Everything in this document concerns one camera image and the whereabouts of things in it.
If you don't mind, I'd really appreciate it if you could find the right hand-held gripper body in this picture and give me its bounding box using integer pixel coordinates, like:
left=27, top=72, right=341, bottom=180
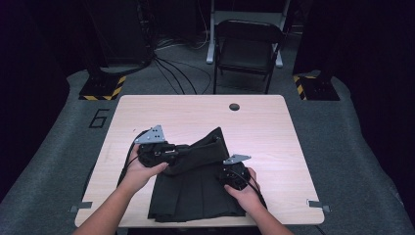
left=218, top=154, right=253, bottom=192

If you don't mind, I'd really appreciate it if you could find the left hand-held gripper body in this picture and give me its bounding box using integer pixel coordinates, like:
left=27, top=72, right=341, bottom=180
left=133, top=124, right=179, bottom=168

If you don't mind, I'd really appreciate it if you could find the dark grey pleated skirt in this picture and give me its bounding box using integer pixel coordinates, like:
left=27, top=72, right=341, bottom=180
left=147, top=126, right=248, bottom=224

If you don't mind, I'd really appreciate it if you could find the person's right hand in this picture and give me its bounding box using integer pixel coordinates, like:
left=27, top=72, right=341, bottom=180
left=223, top=166, right=266, bottom=213

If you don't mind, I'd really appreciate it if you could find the person's left hand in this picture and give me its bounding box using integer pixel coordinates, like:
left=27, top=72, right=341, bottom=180
left=121, top=143, right=170, bottom=194

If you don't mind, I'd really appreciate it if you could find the black stand base hazard tape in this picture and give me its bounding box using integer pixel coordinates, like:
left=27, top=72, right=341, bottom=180
left=78, top=73, right=127, bottom=102
left=292, top=73, right=342, bottom=102

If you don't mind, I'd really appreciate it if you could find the grey table edge clip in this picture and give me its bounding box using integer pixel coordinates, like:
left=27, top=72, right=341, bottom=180
left=69, top=201, right=94, bottom=214
left=306, top=199, right=332, bottom=213

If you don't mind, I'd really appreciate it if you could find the black folding chair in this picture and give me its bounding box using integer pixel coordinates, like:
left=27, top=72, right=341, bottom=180
left=212, top=19, right=286, bottom=95

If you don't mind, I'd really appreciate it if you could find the dark equipment stand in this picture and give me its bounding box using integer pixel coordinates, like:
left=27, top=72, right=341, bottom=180
left=81, top=0, right=155, bottom=68

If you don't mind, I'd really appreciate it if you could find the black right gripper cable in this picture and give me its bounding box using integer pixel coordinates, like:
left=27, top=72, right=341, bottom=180
left=228, top=168, right=268, bottom=211

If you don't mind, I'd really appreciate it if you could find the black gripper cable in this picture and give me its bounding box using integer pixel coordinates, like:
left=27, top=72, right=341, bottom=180
left=228, top=168, right=268, bottom=211
left=116, top=129, right=151, bottom=188

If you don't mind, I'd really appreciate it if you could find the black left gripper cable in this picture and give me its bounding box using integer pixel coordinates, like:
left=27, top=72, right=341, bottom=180
left=116, top=129, right=151, bottom=188

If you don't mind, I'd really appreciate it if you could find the bundle of black floor cables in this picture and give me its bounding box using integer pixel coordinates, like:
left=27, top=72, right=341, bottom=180
left=151, top=30, right=213, bottom=96

